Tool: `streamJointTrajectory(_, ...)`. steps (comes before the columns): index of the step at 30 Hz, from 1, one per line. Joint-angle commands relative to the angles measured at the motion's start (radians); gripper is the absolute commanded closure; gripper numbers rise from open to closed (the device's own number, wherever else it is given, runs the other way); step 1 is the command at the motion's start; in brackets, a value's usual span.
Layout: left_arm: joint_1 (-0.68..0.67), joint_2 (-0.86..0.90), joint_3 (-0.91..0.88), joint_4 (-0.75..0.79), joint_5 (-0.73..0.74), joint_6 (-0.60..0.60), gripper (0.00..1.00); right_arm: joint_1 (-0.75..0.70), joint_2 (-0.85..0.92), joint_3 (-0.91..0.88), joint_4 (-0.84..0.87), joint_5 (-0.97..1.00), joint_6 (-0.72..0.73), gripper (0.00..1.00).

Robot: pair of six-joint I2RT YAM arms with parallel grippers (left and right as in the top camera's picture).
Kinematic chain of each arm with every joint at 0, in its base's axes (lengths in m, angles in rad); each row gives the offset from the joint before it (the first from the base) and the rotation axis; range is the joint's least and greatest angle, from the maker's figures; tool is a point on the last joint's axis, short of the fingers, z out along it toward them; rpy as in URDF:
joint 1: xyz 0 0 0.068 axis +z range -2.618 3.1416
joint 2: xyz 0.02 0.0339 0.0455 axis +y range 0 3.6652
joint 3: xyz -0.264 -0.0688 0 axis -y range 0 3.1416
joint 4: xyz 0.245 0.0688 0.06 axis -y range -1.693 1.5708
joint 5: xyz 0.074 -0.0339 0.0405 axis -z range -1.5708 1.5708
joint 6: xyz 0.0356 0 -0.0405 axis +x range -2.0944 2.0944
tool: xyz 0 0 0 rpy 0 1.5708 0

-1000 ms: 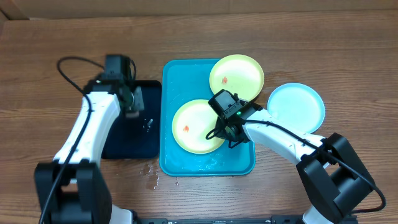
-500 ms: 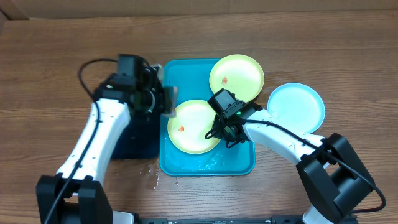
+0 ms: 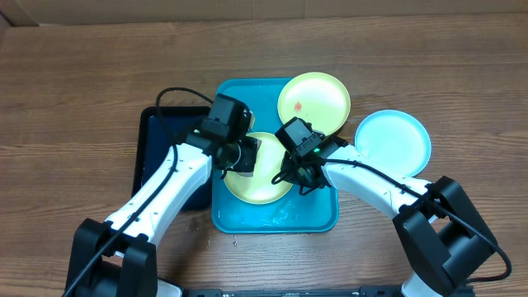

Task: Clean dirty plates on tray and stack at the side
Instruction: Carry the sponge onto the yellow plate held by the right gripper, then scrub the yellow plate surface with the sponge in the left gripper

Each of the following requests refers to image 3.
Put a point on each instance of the light blue plate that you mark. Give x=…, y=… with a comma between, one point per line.
x=396, y=140

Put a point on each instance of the yellow-green plate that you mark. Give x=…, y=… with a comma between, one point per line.
x=317, y=98
x=258, y=189

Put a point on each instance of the black water tray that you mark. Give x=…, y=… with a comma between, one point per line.
x=153, y=145

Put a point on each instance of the teal plastic tray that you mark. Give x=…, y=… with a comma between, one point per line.
x=288, y=211

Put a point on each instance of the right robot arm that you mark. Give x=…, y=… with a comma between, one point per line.
x=444, y=237

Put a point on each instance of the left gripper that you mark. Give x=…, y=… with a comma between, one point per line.
x=251, y=146

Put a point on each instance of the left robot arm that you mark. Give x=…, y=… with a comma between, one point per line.
x=118, y=257

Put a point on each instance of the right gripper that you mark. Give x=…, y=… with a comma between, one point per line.
x=292, y=176

